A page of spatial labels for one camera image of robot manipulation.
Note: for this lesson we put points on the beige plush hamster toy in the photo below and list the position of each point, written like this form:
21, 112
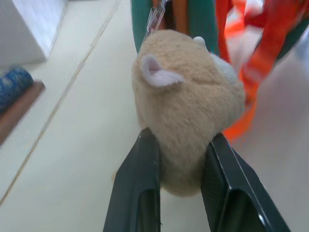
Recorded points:
188, 106

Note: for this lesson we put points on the white box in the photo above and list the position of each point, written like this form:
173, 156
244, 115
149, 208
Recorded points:
24, 29

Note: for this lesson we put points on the brown wooden board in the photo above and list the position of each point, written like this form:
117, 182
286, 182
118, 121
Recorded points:
19, 108

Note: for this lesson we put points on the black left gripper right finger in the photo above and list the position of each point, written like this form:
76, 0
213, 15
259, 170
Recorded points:
236, 188

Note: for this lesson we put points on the blue patterned roll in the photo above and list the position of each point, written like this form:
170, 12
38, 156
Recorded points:
12, 83

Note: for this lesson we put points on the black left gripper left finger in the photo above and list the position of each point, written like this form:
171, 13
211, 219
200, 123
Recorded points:
135, 183

